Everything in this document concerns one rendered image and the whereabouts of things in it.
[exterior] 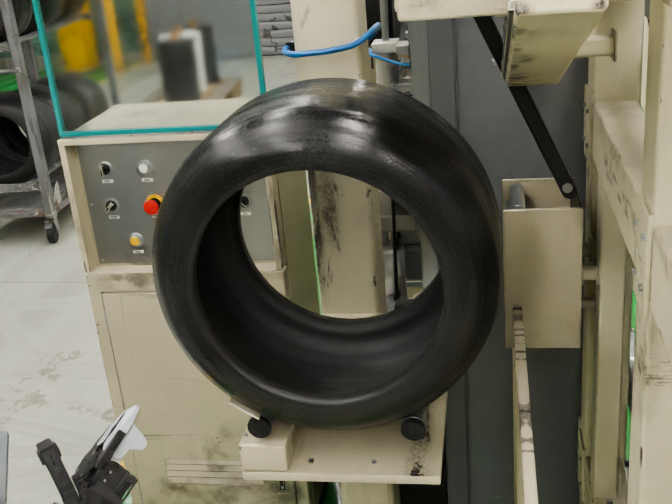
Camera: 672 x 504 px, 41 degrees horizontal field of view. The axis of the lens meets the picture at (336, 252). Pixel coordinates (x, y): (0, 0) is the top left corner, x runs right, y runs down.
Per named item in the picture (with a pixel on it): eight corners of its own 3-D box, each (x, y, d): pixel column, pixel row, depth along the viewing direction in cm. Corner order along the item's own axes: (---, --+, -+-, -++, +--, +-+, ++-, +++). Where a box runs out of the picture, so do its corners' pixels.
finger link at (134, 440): (160, 421, 153) (127, 467, 150) (132, 402, 151) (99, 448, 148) (164, 423, 150) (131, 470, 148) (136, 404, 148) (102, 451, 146)
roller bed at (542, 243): (503, 306, 199) (501, 179, 188) (572, 305, 197) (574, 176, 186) (505, 348, 181) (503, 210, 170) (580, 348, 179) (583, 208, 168)
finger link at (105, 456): (123, 431, 150) (91, 476, 148) (114, 426, 150) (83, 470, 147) (129, 435, 146) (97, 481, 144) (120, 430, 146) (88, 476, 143)
